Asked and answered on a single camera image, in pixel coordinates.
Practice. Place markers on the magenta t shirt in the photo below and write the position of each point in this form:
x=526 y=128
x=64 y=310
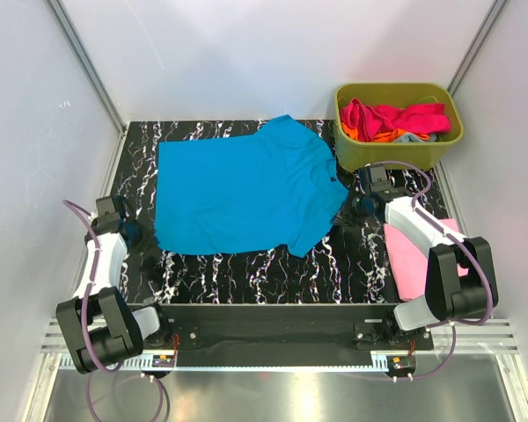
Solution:
x=421 y=118

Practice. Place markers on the grey t shirt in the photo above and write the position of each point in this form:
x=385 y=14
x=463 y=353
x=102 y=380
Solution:
x=413 y=138

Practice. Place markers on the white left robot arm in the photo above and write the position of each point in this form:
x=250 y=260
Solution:
x=99 y=329

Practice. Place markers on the orange t shirt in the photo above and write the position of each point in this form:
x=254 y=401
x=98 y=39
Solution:
x=379 y=137

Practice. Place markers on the blue t shirt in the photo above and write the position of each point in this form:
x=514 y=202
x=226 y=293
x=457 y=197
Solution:
x=278 y=186

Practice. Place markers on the white slotted cable duct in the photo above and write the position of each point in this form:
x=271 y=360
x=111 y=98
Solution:
x=158 y=362

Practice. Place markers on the olive green plastic bin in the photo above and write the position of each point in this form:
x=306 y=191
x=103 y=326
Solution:
x=352 y=155

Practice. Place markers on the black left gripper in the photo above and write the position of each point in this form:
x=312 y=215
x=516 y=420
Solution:
x=147 y=242

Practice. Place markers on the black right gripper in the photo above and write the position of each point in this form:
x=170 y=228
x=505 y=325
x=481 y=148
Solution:
x=343 y=219

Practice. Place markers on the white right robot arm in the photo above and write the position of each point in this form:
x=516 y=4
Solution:
x=460 y=284

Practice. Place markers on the black marble pattern mat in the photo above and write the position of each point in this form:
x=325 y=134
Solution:
x=349 y=265

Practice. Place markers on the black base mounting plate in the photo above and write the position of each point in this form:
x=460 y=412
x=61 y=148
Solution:
x=292 y=331

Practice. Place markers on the folded pink t shirt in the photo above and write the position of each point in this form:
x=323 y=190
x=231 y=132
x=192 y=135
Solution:
x=408 y=240

